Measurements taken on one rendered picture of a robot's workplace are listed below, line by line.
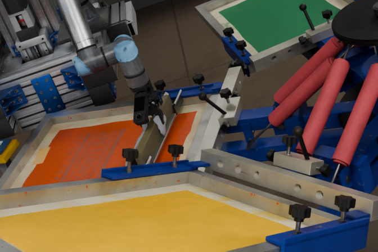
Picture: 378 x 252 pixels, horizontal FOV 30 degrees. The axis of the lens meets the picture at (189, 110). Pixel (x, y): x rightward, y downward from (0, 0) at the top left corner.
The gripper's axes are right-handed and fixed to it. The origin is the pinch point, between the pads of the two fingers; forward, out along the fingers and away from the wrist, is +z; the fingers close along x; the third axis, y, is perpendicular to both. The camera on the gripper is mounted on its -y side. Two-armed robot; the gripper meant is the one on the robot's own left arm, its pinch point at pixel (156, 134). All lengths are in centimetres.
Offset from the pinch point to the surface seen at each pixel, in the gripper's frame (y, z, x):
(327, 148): -25, -4, -63
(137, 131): 12.2, 5.2, 13.6
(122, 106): 26.1, 1.5, 23.3
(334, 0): 96, 5, -55
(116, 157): -3.5, 5.3, 17.1
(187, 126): 10.7, 5.3, -7.2
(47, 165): -3.4, 5.2, 46.4
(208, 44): 272, 98, 75
